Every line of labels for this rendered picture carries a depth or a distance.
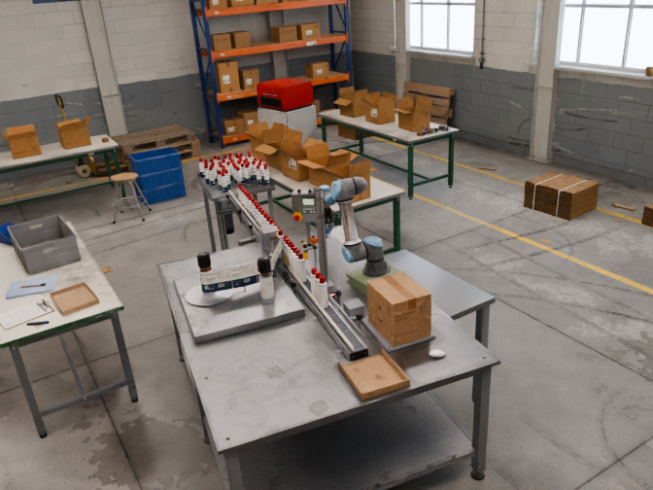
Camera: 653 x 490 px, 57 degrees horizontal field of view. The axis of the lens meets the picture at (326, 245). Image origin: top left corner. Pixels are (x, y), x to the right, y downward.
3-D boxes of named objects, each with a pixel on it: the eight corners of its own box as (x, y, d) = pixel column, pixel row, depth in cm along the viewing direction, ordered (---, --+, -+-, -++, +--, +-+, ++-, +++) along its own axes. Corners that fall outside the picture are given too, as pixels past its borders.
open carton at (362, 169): (316, 197, 566) (313, 159, 551) (357, 185, 593) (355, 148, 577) (341, 208, 538) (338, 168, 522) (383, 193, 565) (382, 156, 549)
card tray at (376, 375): (338, 367, 316) (337, 361, 314) (382, 354, 324) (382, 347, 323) (362, 401, 291) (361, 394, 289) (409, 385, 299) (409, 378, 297)
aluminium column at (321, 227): (320, 283, 402) (313, 189, 374) (326, 281, 403) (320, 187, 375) (323, 286, 398) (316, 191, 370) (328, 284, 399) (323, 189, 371)
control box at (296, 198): (297, 216, 392) (294, 189, 384) (323, 217, 388) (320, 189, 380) (292, 222, 383) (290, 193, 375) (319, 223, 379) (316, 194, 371)
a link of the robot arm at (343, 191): (369, 261, 385) (355, 177, 372) (348, 266, 381) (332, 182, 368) (363, 257, 396) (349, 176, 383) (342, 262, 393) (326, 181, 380)
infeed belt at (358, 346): (264, 245, 461) (264, 240, 459) (275, 243, 463) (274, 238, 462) (352, 359, 320) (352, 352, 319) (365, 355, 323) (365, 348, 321)
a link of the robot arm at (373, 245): (387, 258, 389) (385, 238, 384) (367, 262, 386) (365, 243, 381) (379, 251, 400) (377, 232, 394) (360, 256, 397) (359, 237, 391)
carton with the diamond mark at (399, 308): (368, 321, 351) (366, 281, 340) (403, 311, 359) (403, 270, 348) (393, 347, 326) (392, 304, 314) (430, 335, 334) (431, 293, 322)
